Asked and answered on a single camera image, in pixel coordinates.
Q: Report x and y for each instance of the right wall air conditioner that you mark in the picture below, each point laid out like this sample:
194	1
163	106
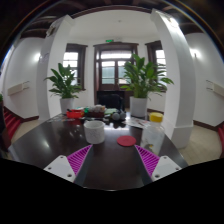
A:
216	88

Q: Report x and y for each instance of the papers on table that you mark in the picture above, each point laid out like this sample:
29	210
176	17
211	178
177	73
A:
136	122

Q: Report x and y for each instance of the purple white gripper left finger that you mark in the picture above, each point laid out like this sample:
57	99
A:
68	167

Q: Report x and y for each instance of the brown wooden door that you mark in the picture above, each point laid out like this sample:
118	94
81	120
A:
109	60

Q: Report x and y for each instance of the black chair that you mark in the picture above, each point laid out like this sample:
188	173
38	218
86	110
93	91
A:
111	99

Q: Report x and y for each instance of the wall air conditioner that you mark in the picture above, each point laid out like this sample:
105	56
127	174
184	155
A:
216	88
18	88

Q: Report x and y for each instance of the green potted plant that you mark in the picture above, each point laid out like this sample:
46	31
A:
63	86
143	78

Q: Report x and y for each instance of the clear bottle yellow cap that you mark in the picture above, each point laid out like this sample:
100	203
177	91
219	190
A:
153	134

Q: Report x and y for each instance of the left green potted plant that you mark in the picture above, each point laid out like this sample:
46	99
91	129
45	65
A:
63	86

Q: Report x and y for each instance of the grey round ball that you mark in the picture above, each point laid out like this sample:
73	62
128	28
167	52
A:
116	116

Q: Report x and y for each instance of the red box on table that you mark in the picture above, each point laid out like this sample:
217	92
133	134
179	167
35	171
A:
75	114

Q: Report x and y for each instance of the right green potted plant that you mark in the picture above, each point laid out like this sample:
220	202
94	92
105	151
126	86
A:
143	78

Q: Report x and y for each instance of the left wall air conditioner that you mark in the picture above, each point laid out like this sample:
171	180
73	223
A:
18	88

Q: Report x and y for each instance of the red round coaster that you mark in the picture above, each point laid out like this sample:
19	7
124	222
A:
126	141

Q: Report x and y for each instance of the white textured cup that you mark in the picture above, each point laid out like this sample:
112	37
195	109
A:
94	131

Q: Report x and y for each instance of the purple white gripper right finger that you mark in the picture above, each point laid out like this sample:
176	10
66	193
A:
156	167

